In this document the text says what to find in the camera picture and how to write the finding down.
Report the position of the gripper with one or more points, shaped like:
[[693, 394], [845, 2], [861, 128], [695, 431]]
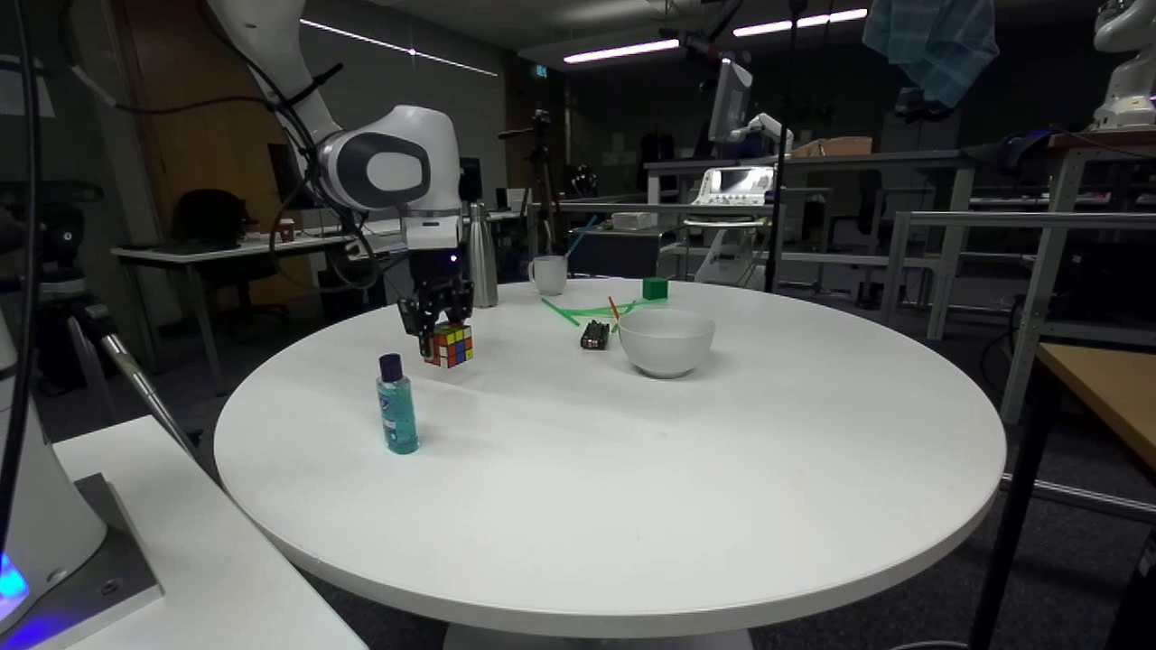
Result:
[[438, 271]]

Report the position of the Rubik's cube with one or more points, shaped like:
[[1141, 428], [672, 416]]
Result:
[[452, 348]]

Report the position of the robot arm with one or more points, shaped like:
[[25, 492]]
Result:
[[397, 167]]

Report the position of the green cube block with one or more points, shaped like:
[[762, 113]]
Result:
[[655, 289]]

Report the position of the steel water bottle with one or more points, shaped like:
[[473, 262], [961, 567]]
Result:
[[481, 262]]

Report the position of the blue hand sanitiser bottle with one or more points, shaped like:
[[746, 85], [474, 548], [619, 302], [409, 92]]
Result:
[[397, 415]]

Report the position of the white mug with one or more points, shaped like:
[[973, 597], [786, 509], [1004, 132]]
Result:
[[549, 275]]

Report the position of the green straw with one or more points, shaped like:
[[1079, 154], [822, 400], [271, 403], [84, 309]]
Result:
[[562, 313]]

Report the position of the small black box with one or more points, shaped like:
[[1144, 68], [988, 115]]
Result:
[[594, 335]]

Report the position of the orange stick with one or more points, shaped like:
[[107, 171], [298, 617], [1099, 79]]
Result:
[[614, 309]]

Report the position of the brown paper cup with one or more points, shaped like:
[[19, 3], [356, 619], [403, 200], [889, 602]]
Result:
[[285, 229]]

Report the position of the grey desk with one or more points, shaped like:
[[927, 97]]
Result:
[[226, 248]]

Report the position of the white bowl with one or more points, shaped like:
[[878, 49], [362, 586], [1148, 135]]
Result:
[[666, 343]]

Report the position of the black office chair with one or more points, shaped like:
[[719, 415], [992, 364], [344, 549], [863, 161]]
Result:
[[212, 226]]

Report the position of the white medical machine with monitor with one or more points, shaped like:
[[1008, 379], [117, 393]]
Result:
[[736, 185]]

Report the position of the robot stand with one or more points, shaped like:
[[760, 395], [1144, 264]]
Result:
[[199, 560]]

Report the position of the cardboard box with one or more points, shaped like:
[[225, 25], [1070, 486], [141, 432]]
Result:
[[835, 146]]

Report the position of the blue checked towel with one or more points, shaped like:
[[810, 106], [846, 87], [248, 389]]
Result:
[[935, 41]]

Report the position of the wooden table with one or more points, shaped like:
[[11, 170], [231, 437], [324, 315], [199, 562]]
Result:
[[1102, 388]]

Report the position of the white robot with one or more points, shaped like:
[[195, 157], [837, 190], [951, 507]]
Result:
[[1124, 72]]

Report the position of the camera on tripod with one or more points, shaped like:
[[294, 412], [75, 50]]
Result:
[[542, 162], [63, 244]]

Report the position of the metal frame table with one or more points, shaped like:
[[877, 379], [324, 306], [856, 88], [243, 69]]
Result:
[[1039, 221]]

